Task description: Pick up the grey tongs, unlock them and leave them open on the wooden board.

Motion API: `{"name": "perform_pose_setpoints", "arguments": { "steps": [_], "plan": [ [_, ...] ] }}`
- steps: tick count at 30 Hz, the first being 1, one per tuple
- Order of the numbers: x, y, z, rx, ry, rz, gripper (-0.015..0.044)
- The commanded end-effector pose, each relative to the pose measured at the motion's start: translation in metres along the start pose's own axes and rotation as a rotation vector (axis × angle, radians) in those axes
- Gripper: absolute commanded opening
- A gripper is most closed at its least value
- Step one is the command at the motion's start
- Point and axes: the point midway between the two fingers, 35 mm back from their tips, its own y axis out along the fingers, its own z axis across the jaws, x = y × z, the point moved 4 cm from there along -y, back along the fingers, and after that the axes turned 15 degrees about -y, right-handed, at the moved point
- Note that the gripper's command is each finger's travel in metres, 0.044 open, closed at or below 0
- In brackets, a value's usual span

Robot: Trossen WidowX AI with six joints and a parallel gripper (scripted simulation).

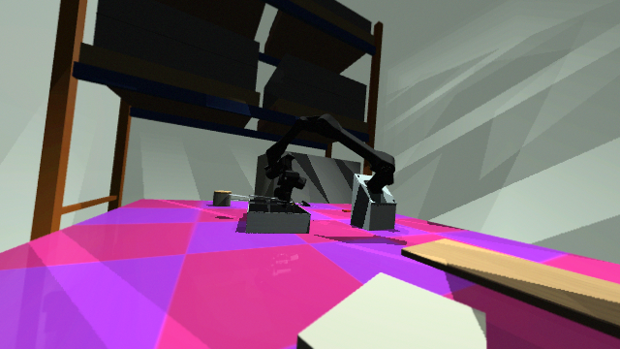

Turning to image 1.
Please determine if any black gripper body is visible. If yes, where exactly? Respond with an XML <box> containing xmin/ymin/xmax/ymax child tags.
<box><xmin>273</xmin><ymin>167</ymin><xmax>299</xmax><ymax>197</ymax></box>

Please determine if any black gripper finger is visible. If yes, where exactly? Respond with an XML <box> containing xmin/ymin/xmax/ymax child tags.
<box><xmin>275</xmin><ymin>192</ymin><xmax>287</xmax><ymax>207</ymax></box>
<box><xmin>280</xmin><ymin>181</ymin><xmax>297</xmax><ymax>203</ymax></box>

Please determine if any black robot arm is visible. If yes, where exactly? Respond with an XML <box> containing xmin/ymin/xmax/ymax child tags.
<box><xmin>264</xmin><ymin>113</ymin><xmax>395</xmax><ymax>194</ymax></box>

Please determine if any light wooden board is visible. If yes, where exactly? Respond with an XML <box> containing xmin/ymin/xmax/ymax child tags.
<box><xmin>401</xmin><ymin>238</ymin><xmax>620</xmax><ymax>338</ymax></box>

